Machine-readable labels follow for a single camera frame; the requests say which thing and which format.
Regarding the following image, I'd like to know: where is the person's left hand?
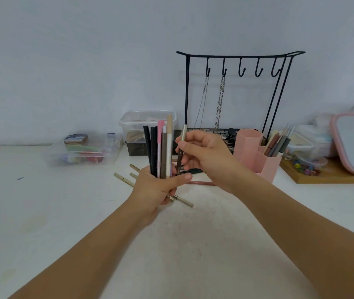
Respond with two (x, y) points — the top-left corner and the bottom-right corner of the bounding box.
(127, 165), (193, 226)

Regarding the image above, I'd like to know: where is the person's right hand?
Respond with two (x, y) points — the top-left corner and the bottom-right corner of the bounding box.
(175, 130), (253, 194)

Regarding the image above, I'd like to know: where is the silver-capped brown cosmetic pencil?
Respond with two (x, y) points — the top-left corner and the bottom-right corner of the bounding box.
(176, 124), (188, 175)

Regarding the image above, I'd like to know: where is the white beige-capped cosmetic pencil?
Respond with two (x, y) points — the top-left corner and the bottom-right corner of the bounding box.
(166, 115), (173, 178)

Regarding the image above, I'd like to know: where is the grey-brown cosmetic pencil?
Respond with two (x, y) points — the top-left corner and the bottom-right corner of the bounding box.
(161, 126), (167, 179)

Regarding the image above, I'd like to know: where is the pink cosmetic pencil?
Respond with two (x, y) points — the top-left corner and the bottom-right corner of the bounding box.
(157, 120), (165, 179)

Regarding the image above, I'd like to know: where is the thick black cosmetic pencil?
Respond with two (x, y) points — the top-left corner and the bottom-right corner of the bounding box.
(150, 126), (158, 178)

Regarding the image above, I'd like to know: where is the thin black cosmetic pencil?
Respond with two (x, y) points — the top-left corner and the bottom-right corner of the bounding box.
(143, 126), (153, 176)

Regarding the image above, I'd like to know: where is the person's right forearm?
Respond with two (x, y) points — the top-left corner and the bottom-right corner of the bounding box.
(232, 178), (354, 299)

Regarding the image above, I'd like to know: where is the person's left forearm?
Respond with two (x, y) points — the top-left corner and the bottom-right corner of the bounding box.
(8, 199), (156, 299)

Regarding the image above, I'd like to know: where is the dark brown small box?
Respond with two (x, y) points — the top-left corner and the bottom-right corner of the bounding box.
(125, 140), (149, 157)

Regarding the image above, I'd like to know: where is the clear lidded plastic container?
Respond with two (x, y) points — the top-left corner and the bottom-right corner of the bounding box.
(119, 110), (178, 144)

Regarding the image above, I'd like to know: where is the pink hexagonal pen holder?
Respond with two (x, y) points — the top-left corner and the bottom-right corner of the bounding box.
(233, 129), (283, 184)

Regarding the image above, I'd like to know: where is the brown pencil in holder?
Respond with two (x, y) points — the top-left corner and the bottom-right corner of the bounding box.
(264, 133), (281, 157)

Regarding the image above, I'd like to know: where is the red round item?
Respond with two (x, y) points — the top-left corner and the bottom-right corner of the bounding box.
(80, 151), (104, 163)

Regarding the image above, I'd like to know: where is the small brown patterned box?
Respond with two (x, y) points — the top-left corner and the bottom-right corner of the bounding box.
(64, 134), (89, 145)

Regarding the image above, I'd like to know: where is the clear container with beige contents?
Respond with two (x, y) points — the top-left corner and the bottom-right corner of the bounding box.
(285, 132), (315, 160)

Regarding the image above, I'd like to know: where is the round clear container of beads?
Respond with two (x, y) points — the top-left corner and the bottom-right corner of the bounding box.
(292, 152), (329, 177)

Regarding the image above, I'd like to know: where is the clear open plastic box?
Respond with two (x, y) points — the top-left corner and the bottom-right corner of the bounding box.
(41, 132), (123, 167)

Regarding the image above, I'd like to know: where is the clear lidded storage box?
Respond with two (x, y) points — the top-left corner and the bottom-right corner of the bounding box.
(295, 124), (336, 158)

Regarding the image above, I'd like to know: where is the wooden tray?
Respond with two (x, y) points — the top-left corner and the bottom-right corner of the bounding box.
(279, 157), (354, 184)

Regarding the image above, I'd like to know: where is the thin silver chain necklace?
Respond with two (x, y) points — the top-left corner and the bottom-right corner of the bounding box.
(193, 76), (209, 130)

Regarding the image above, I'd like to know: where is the thick silver chain necklace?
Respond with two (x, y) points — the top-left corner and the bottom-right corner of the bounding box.
(214, 76), (226, 132)

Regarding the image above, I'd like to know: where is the black wire jewelry stand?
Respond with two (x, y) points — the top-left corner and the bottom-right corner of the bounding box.
(176, 51), (306, 147)

